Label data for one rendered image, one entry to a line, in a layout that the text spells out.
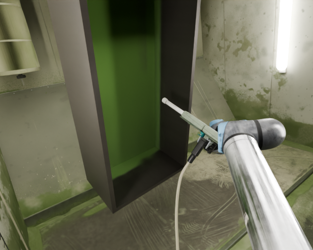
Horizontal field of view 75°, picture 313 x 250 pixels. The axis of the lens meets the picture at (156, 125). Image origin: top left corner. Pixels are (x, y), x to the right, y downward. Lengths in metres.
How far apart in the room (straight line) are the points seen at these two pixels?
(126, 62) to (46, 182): 1.29
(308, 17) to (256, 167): 2.10
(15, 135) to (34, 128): 0.16
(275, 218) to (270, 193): 0.07
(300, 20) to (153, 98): 1.70
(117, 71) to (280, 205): 1.05
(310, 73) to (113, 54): 1.98
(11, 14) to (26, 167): 1.21
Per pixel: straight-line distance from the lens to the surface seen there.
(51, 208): 2.08
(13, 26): 2.00
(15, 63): 1.99
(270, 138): 0.82
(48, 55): 2.36
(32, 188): 2.09
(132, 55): 1.33
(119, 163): 1.58
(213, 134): 1.05
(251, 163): 0.65
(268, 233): 0.52
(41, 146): 2.14
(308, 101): 2.66
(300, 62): 2.62
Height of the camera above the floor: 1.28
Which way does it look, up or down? 20 degrees down
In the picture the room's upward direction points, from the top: 8 degrees counter-clockwise
